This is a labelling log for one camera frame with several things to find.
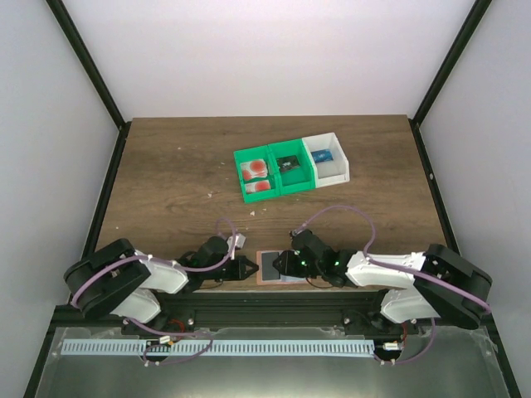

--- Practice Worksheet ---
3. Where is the pink leather card holder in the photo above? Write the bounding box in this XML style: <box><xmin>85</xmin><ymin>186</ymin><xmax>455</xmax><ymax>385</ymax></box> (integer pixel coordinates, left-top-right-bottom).
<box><xmin>256</xmin><ymin>250</ymin><xmax>306</xmax><ymax>285</ymax></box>

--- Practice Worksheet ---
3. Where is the red circle card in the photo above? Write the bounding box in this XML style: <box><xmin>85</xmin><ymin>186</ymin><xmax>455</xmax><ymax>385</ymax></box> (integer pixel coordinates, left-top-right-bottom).
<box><xmin>248</xmin><ymin>159</ymin><xmax>268</xmax><ymax>175</ymax></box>
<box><xmin>245</xmin><ymin>180</ymin><xmax>271</xmax><ymax>195</ymax></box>

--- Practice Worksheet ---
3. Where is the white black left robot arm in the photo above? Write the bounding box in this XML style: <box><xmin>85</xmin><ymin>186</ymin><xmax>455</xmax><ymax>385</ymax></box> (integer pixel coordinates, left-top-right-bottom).
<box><xmin>63</xmin><ymin>234</ymin><xmax>259</xmax><ymax>323</ymax></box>

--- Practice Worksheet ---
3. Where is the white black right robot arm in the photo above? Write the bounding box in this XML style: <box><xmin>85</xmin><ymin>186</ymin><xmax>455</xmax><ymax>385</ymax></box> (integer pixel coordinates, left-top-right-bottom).
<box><xmin>272</xmin><ymin>230</ymin><xmax>492</xmax><ymax>330</ymax></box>

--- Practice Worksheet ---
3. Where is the red and white card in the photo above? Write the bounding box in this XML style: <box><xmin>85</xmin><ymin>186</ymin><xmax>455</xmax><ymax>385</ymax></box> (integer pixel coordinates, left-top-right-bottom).
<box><xmin>240</xmin><ymin>161</ymin><xmax>268</xmax><ymax>182</ymax></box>

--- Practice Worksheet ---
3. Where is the dark green card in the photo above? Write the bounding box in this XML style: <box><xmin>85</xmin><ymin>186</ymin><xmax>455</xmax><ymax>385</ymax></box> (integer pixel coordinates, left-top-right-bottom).
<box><xmin>276</xmin><ymin>155</ymin><xmax>300</xmax><ymax>168</ymax></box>

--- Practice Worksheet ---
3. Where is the blue card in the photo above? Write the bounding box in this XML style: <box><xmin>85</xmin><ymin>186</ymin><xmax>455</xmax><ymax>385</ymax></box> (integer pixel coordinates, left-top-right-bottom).
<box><xmin>310</xmin><ymin>148</ymin><xmax>334</xmax><ymax>164</ymax></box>

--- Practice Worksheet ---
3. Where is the middle green plastic bin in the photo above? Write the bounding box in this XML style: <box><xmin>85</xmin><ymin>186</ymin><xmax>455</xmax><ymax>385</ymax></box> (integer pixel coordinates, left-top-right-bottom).
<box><xmin>268</xmin><ymin>138</ymin><xmax>316</xmax><ymax>196</ymax></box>

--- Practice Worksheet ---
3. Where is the green plastic bin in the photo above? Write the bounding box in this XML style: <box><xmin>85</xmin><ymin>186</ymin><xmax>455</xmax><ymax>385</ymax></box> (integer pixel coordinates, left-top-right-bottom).
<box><xmin>233</xmin><ymin>146</ymin><xmax>280</xmax><ymax>203</ymax></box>
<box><xmin>268</xmin><ymin>138</ymin><xmax>316</xmax><ymax>196</ymax></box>

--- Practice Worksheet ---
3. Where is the white plastic bin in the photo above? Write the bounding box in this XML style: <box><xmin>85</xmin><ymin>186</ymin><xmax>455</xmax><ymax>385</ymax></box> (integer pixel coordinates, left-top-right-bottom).
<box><xmin>302</xmin><ymin>132</ymin><xmax>350</xmax><ymax>188</ymax></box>

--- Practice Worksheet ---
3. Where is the left green plastic bin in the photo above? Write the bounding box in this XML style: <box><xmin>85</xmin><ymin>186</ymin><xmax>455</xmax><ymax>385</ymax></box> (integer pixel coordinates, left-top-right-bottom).
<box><xmin>233</xmin><ymin>146</ymin><xmax>280</xmax><ymax>203</ymax></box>

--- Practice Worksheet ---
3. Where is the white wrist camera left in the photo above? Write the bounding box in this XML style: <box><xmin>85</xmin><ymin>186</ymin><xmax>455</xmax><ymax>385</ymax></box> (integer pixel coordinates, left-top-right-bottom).
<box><xmin>227</xmin><ymin>233</ymin><xmax>246</xmax><ymax>260</ymax></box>

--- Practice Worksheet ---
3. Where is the black front frame rail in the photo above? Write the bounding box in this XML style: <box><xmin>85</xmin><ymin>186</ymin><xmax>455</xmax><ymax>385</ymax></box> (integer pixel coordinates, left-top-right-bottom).
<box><xmin>53</xmin><ymin>291</ymin><xmax>490</xmax><ymax>337</ymax></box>

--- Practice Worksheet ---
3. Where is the light blue cable duct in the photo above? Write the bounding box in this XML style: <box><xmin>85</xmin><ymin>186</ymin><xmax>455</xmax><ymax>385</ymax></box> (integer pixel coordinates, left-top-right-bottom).
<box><xmin>60</xmin><ymin>339</ymin><xmax>375</xmax><ymax>358</ymax></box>

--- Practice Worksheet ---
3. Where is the black frame post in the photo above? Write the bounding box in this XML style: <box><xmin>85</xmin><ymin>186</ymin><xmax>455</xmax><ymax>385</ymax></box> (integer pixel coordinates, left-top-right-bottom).
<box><xmin>44</xmin><ymin>0</ymin><xmax>127</xmax><ymax>129</ymax></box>
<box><xmin>413</xmin><ymin>0</ymin><xmax>494</xmax><ymax>124</ymax></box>

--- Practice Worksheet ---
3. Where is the right black frame post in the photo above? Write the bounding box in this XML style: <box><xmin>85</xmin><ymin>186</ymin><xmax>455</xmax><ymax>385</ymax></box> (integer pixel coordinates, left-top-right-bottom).
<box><xmin>413</xmin><ymin>0</ymin><xmax>494</xmax><ymax>124</ymax></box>

